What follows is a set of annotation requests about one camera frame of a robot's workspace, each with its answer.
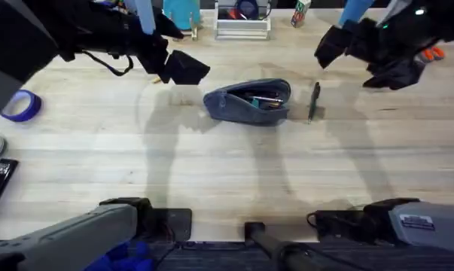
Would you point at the blue-grey soft zip bag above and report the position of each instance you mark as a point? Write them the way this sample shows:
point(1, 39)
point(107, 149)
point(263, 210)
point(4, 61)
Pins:
point(245, 103)

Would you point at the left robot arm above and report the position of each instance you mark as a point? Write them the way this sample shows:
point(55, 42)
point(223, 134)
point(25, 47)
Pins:
point(12, 41)

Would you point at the white open box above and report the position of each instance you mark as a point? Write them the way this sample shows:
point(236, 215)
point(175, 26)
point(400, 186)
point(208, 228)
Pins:
point(241, 28)

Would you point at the right wrist upright plate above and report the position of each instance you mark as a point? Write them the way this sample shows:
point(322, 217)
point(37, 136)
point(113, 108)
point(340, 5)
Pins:
point(354, 11)

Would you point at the teal round object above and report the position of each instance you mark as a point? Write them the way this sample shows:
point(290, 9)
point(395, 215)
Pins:
point(181, 13)

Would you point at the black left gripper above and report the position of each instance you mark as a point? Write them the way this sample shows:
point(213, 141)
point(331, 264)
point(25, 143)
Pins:
point(153, 52)

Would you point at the black camera post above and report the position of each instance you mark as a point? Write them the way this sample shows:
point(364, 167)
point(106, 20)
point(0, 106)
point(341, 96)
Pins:
point(275, 248)

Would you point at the wrist upright plate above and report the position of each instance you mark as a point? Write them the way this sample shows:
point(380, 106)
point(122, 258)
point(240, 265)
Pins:
point(354, 11)
point(145, 17)

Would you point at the black pen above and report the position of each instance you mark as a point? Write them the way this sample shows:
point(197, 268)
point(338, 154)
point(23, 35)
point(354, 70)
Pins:
point(314, 101)

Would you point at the printed toy block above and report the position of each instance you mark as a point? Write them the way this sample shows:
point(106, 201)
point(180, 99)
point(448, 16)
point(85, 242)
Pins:
point(300, 13)

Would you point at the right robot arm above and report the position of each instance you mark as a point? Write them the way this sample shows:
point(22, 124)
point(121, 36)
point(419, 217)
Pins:
point(430, 226)

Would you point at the left wrist upright plate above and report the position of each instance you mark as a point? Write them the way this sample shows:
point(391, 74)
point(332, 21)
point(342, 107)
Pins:
point(145, 17)

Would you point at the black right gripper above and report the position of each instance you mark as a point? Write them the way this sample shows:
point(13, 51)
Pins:
point(381, 45)

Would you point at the blue cloth heap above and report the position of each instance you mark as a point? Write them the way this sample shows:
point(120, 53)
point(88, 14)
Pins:
point(128, 259)

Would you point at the black rail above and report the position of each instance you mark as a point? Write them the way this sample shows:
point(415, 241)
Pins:
point(362, 259)

